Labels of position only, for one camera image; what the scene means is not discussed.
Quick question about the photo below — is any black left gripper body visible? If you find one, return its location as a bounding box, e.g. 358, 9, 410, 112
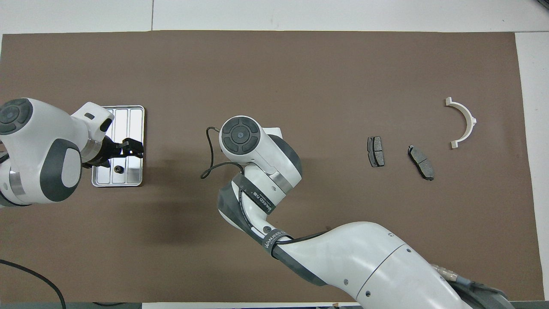
81, 135, 124, 169

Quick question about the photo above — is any metal arm base connector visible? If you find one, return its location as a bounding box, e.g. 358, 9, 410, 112
431, 264, 477, 287

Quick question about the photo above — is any silver metal tray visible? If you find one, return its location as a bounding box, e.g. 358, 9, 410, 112
91, 105, 145, 188

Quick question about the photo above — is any brown table mat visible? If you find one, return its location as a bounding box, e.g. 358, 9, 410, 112
0, 30, 545, 303

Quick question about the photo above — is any small dark brake pad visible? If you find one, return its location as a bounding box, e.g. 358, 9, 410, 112
367, 136, 385, 168

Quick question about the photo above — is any large dark brake pad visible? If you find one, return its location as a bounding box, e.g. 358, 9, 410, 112
407, 145, 434, 181

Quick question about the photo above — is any black printed velcro strap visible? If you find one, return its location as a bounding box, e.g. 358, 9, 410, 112
233, 174, 275, 215
261, 230, 294, 259

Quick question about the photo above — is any black floor cable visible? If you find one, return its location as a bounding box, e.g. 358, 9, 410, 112
0, 259, 67, 309

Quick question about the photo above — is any white semicircular bracket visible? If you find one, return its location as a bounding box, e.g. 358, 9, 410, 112
444, 97, 477, 150

